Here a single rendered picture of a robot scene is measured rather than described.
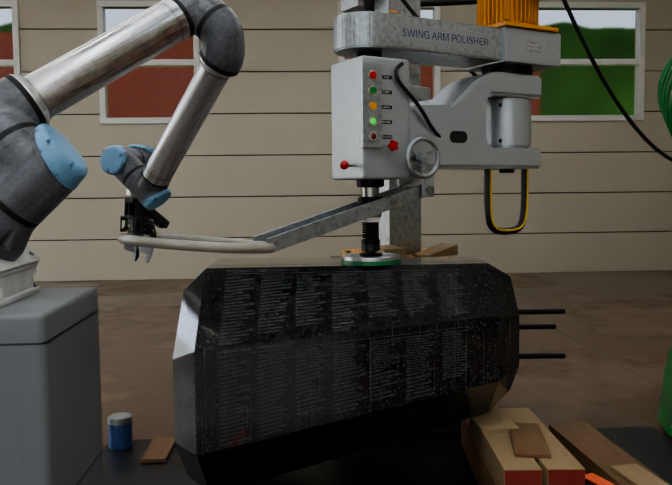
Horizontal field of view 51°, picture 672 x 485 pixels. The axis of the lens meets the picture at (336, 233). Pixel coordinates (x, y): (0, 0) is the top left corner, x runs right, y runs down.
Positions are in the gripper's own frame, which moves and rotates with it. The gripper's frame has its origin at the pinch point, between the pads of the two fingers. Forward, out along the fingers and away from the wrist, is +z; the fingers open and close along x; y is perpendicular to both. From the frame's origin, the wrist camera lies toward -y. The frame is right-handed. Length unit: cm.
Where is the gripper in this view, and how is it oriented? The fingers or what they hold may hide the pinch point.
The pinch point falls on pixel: (143, 257)
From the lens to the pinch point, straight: 243.5
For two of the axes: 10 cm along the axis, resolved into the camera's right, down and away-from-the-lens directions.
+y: -5.1, 0.2, -8.6
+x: 8.6, 0.7, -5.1
